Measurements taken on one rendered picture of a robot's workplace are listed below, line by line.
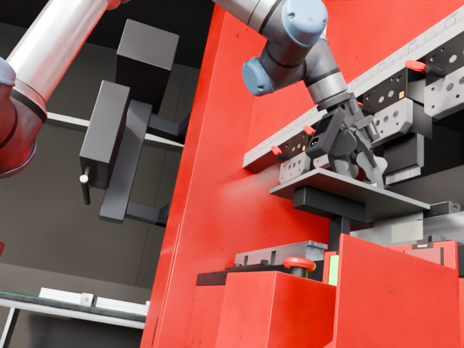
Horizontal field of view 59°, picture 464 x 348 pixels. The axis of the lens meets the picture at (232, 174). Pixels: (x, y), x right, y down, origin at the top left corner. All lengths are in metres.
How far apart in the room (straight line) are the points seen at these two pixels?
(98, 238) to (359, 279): 4.03
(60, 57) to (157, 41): 1.27
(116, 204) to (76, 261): 2.28
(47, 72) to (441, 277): 0.65
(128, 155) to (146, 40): 0.58
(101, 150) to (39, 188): 2.85
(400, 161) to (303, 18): 0.45
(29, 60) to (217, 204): 1.07
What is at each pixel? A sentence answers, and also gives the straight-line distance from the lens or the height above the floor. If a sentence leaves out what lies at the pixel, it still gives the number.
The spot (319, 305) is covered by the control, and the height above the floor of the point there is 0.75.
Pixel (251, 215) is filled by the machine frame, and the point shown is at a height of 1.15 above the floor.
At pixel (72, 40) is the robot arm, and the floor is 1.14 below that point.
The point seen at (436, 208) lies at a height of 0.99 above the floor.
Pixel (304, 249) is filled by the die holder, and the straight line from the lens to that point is 1.19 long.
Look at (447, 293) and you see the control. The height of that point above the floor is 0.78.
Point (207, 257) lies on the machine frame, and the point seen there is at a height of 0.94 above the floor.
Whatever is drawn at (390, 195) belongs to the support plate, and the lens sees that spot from 0.83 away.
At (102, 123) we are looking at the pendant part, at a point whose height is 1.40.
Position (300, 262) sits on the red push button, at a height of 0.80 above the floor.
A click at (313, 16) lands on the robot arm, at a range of 0.70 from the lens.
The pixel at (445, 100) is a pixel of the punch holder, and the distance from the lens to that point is 0.92.
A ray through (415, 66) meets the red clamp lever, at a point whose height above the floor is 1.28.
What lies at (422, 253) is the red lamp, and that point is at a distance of 0.51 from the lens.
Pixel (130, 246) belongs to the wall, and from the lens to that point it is 4.29.
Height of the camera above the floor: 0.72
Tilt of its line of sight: 20 degrees up
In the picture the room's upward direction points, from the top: 10 degrees clockwise
